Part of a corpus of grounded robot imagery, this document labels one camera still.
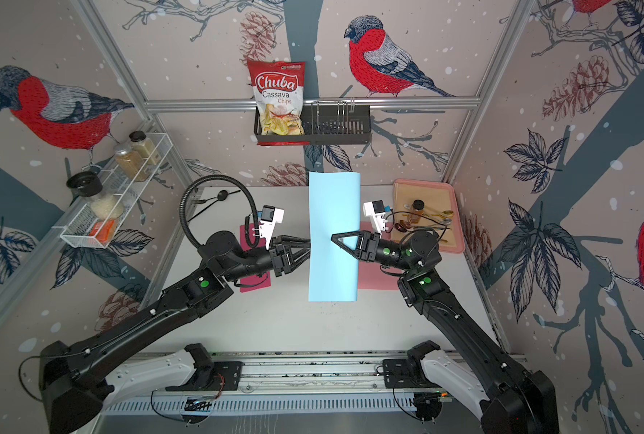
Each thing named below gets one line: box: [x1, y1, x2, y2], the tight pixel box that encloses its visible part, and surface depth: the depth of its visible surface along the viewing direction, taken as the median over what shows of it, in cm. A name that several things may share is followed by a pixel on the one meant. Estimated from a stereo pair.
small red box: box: [88, 219, 118, 246], surface depth 68 cm
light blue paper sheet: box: [308, 171, 361, 302], surface depth 61 cm
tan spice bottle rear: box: [128, 130, 162, 166], surface depth 82 cm
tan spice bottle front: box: [113, 143, 150, 182], surface depth 78 cm
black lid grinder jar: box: [66, 170, 124, 220], surface depth 67 cm
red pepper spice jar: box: [409, 198, 426, 224], surface depth 104 cm
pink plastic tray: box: [390, 179, 465, 255], surface depth 117 cm
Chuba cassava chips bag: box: [246, 59, 312, 147], surface depth 85 cm
